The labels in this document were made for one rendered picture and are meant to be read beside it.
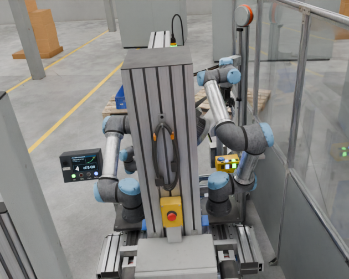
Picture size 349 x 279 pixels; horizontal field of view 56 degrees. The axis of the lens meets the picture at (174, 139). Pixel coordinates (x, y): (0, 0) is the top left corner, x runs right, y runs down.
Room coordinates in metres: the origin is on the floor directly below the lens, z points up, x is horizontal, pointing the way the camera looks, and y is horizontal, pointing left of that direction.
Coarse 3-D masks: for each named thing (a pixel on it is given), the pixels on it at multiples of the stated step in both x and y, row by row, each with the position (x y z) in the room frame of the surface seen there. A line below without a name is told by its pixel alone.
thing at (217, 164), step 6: (216, 156) 1.96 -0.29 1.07; (222, 156) 1.95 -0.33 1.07; (228, 156) 1.94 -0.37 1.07; (234, 156) 1.94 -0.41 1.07; (216, 162) 1.91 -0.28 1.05; (228, 162) 1.87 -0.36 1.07; (234, 162) 1.87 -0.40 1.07; (216, 168) 1.91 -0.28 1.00; (228, 168) 1.86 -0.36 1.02; (234, 168) 1.87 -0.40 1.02
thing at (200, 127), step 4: (196, 116) 2.42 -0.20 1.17; (196, 120) 2.33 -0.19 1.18; (200, 120) 2.33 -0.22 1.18; (204, 120) 2.40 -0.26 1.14; (196, 124) 2.30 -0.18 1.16; (200, 124) 2.31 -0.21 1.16; (204, 124) 2.34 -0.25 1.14; (196, 128) 2.28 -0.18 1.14; (200, 128) 2.29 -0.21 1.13; (200, 132) 2.27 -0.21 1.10
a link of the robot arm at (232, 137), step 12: (204, 72) 1.62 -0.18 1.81; (216, 72) 1.62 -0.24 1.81; (204, 84) 1.57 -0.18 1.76; (216, 84) 1.55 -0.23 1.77; (216, 96) 1.48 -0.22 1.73; (216, 108) 1.42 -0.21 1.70; (216, 120) 1.37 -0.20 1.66; (228, 120) 1.34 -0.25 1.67; (216, 132) 1.33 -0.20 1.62; (228, 132) 1.28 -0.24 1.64; (240, 132) 1.27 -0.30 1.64; (228, 144) 1.26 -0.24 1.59; (240, 144) 1.24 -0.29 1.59
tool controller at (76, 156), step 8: (64, 152) 1.93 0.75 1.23; (72, 152) 1.91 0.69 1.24; (80, 152) 1.89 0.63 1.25; (88, 152) 1.87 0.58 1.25; (96, 152) 1.86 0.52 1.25; (64, 160) 1.84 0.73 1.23; (72, 160) 1.84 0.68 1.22; (80, 160) 1.84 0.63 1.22; (88, 160) 1.84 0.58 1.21; (96, 160) 1.84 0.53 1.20; (64, 168) 1.83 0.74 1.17; (72, 168) 1.83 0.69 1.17; (88, 168) 1.83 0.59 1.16; (96, 168) 1.83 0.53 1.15; (64, 176) 1.81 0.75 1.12; (88, 176) 1.81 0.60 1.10; (96, 176) 1.81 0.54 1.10
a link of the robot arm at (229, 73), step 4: (224, 68) 1.65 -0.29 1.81; (228, 68) 1.64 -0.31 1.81; (232, 68) 1.64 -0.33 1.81; (220, 72) 1.62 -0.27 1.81; (224, 72) 1.62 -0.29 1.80; (228, 72) 1.61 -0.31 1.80; (232, 72) 1.60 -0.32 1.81; (236, 72) 1.59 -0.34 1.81; (220, 76) 1.60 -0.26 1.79; (224, 76) 1.61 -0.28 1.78; (228, 76) 1.59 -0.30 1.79; (232, 76) 1.59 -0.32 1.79; (236, 76) 1.59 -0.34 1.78; (240, 76) 1.60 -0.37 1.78; (220, 80) 1.60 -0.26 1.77; (224, 80) 1.61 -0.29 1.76; (228, 80) 1.59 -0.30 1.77; (232, 80) 1.59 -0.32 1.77; (236, 80) 1.59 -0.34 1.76
